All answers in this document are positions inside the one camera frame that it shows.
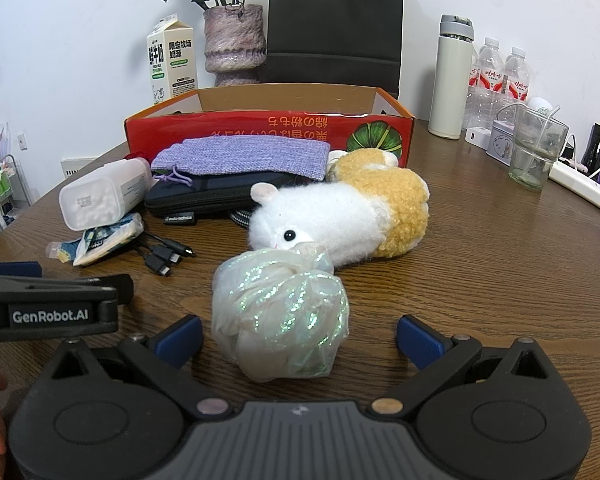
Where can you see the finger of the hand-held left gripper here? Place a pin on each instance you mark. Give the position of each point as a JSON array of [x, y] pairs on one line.
[[110, 285], [15, 269]]

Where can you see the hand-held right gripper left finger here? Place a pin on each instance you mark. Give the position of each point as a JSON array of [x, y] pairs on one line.
[[180, 342]]

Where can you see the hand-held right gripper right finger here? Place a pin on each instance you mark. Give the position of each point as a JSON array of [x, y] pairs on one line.
[[420, 342]]

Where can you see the blue patterned tissue packet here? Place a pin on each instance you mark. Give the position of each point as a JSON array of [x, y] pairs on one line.
[[107, 240]]

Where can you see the navy zip case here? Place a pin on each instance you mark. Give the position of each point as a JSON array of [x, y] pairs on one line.
[[205, 197]]

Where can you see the white yellow plush hamster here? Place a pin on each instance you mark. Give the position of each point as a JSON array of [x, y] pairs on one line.
[[330, 220]]

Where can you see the purple knitted pouch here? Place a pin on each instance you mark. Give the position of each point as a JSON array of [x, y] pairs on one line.
[[245, 155]]

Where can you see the red orange cardboard box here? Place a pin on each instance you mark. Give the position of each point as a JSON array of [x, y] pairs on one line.
[[290, 120]]

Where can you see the wooden desktop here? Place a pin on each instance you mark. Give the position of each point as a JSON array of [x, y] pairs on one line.
[[480, 285]]

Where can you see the small pale tin box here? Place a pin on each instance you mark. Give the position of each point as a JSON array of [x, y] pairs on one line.
[[500, 147]]

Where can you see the white charger plug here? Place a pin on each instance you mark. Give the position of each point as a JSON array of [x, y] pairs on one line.
[[477, 137]]

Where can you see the clear glass cup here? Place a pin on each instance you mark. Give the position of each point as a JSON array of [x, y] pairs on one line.
[[535, 160]]

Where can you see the white power strip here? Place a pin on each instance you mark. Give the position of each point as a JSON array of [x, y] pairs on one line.
[[585, 187]]

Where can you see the white green milk carton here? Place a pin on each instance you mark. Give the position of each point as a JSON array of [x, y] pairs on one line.
[[172, 60]]

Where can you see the white thermos bottle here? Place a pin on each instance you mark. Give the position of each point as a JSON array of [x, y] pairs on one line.
[[450, 85]]

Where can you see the white round device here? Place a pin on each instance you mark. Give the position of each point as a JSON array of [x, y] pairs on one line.
[[540, 104]]

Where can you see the pink marbled vase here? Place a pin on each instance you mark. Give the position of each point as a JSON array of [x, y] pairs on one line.
[[235, 40]]

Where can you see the clear water bottle red label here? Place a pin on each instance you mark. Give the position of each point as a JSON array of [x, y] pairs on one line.
[[490, 75], [517, 75]]

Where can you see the black paper bag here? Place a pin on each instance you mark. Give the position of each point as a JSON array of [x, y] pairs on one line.
[[335, 25]]

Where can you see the white wall socket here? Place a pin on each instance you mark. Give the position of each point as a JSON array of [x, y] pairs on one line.
[[22, 141]]

